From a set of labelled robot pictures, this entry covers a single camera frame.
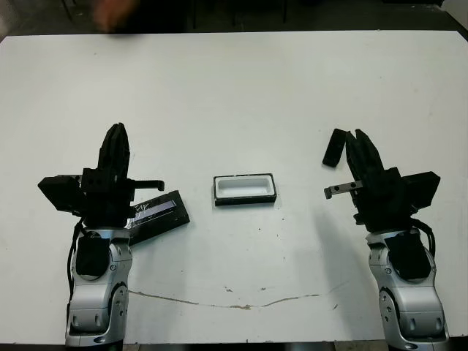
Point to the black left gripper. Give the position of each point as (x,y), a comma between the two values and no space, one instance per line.
(106,197)

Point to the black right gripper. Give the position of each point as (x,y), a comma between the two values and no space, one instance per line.
(387,201)

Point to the black slim camera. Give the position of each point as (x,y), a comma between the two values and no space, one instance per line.
(333,148)

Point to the black box lid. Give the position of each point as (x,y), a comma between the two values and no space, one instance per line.
(172,215)

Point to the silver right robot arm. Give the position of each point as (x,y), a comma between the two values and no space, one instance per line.
(409,303)

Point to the black box base white insert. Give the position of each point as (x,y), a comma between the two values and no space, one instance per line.
(241,187)

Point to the blurred person's hand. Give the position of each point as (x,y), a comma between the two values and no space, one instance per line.
(117,12)

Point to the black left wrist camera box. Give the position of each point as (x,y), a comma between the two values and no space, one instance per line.
(58,194)

